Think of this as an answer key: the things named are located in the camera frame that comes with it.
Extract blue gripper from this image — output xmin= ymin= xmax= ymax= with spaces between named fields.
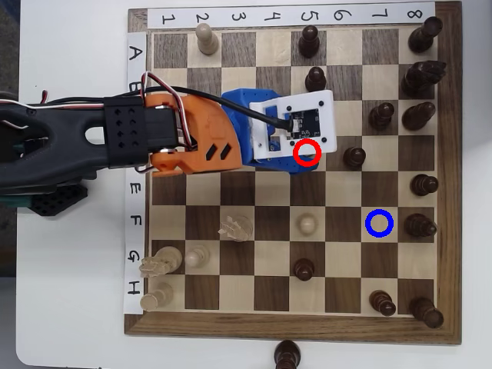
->
xmin=221 ymin=88 xmax=309 ymax=176

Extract light wooden pawn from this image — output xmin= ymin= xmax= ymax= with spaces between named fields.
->
xmin=184 ymin=245 xmax=211 ymax=269
xmin=296 ymin=213 xmax=319 ymax=236
xmin=194 ymin=22 xmax=221 ymax=56

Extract dark wooden pawn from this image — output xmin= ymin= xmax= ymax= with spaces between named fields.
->
xmin=294 ymin=257 xmax=316 ymax=281
xmin=298 ymin=25 xmax=322 ymax=59
xmin=367 ymin=101 xmax=396 ymax=131
xmin=342 ymin=147 xmax=367 ymax=171
xmin=368 ymin=289 xmax=397 ymax=317
xmin=304 ymin=66 xmax=327 ymax=93

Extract white number label strip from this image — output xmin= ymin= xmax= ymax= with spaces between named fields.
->
xmin=147 ymin=2 xmax=437 ymax=29

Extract light wooden knight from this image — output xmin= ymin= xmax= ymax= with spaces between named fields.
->
xmin=218 ymin=214 xmax=254 ymax=243
xmin=138 ymin=245 xmax=184 ymax=278

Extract white letter label strip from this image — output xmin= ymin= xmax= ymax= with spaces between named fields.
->
xmin=122 ymin=31 xmax=148 ymax=315

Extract dark wooden bishop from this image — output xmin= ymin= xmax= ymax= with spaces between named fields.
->
xmin=403 ymin=213 xmax=438 ymax=243
xmin=401 ymin=101 xmax=437 ymax=131

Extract dark wooden knight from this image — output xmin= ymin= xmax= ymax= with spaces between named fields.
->
xmin=401 ymin=60 xmax=447 ymax=98

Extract black pawn row E column 8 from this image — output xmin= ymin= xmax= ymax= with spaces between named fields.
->
xmin=409 ymin=173 xmax=439 ymax=197

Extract dark wooden rook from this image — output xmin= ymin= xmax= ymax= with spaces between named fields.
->
xmin=407 ymin=16 xmax=444 ymax=54
xmin=408 ymin=297 xmax=444 ymax=329

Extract light wooden rook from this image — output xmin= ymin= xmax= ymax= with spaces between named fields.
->
xmin=139 ymin=282 xmax=175 ymax=311

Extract green table clamp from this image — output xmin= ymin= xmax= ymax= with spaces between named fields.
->
xmin=0 ymin=194 xmax=34 ymax=211

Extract dark wooden queen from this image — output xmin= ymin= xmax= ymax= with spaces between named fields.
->
xmin=274 ymin=339 xmax=302 ymax=369

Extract red white black servo wires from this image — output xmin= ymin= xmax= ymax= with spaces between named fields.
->
xmin=0 ymin=71 xmax=201 ymax=174

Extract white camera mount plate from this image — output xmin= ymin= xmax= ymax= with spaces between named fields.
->
xmin=248 ymin=90 xmax=338 ymax=162

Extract brown wooden frame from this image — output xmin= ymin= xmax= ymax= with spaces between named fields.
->
xmin=123 ymin=1 xmax=463 ymax=345

